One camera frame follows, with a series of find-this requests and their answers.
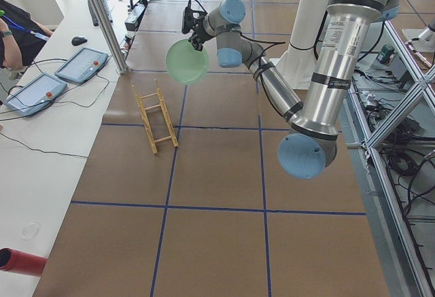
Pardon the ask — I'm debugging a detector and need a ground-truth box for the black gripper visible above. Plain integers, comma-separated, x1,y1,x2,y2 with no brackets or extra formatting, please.
188,18,208,51

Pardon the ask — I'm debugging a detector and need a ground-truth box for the light green plate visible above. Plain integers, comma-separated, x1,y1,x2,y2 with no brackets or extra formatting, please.
166,39,209,85

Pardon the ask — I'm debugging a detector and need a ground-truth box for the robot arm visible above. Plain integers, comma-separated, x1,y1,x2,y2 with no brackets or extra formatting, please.
182,0,399,179

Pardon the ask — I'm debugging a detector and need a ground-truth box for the wooden plate rack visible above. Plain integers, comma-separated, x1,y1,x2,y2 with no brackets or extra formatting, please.
132,80,178,155

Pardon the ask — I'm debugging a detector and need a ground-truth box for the far teach pendant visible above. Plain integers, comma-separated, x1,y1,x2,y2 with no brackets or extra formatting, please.
54,47,109,84

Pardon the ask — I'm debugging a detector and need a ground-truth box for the teach pendant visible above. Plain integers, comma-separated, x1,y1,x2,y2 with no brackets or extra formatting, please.
4,73,67,116
54,47,109,84

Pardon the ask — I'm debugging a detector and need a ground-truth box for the black computer mouse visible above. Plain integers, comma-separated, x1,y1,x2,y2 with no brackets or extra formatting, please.
71,36,88,46

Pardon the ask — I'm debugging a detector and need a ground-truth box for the near teach pendant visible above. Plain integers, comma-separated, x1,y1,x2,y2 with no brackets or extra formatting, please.
4,73,67,116

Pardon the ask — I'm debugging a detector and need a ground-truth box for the brown paper table cover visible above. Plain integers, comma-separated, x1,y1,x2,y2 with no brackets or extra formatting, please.
35,0,389,296

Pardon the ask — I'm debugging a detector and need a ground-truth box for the person in black shirt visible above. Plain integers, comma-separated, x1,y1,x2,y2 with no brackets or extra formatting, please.
1,0,53,71

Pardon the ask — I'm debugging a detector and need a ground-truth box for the red cylinder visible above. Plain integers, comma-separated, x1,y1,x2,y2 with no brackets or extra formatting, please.
1,248,48,277

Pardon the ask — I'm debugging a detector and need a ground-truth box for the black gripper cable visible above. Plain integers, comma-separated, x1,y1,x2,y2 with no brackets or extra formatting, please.
187,0,327,107

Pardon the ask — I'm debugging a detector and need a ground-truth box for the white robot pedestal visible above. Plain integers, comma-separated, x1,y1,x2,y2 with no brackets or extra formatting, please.
273,0,329,90

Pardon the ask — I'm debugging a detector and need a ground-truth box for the aluminium frame post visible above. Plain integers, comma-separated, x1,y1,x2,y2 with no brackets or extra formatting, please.
90,0,129,74

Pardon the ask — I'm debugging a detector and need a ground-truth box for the aluminium side frame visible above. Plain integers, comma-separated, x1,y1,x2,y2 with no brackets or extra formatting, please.
343,13,434,296

